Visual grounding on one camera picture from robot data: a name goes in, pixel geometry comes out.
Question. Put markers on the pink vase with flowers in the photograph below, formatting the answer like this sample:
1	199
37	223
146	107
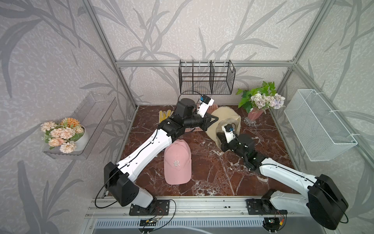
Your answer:
258	100

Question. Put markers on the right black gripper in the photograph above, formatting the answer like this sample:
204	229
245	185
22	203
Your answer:
221	136

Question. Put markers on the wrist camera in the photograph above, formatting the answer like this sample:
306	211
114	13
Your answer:
229	132
205	103

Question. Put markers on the yellow work glove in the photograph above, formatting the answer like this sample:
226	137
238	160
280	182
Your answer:
163	115

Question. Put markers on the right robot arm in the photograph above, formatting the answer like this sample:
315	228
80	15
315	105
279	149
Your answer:
317	196

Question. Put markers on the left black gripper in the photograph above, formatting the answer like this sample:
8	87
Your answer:
204	122

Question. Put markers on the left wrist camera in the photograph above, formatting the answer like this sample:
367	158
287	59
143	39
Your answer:
205	103

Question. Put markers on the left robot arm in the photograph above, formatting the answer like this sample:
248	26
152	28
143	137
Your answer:
119	179

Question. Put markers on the clear acrylic shelf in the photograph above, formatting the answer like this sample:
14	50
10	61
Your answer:
93	113

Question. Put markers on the white pot peach flowers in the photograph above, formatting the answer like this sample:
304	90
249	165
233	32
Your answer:
67	135

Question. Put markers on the pink baseball cap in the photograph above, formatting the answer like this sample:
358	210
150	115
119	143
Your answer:
177	163

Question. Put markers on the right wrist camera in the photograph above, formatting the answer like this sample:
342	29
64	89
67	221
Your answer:
229	132

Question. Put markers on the white mesh wall basket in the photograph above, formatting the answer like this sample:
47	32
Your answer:
320	131

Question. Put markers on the black wire rack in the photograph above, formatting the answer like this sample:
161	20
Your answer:
206	77

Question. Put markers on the pink plastic basket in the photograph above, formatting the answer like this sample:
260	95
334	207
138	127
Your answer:
210	110

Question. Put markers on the beige baseball cap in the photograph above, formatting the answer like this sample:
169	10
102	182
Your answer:
225	115

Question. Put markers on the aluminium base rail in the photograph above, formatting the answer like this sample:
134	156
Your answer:
199	207

